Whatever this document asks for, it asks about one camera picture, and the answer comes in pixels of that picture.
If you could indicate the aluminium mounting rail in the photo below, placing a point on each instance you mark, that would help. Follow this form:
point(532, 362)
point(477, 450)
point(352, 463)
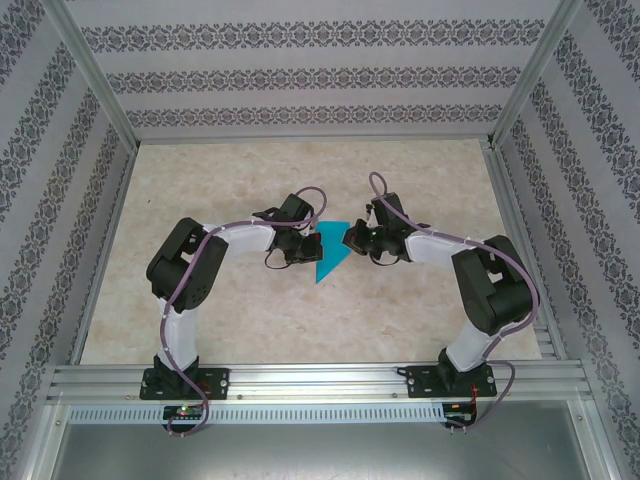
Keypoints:
point(310, 382)

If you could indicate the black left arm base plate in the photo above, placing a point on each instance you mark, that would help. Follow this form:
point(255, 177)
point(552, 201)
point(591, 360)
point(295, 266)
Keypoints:
point(217, 382)

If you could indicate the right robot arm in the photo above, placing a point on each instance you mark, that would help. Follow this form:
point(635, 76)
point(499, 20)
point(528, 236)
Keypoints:
point(495, 295)

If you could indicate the aluminium frame post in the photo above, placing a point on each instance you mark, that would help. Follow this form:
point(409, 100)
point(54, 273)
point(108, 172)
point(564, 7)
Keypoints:
point(98, 75)
point(532, 75)

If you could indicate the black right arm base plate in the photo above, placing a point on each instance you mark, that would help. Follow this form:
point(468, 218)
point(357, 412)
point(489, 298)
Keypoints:
point(420, 382)

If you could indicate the aluminium side rail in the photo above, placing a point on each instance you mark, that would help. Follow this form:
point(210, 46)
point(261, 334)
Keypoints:
point(507, 200)

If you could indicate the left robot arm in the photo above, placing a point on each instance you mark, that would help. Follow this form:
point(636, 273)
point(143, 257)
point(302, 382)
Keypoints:
point(165, 260)

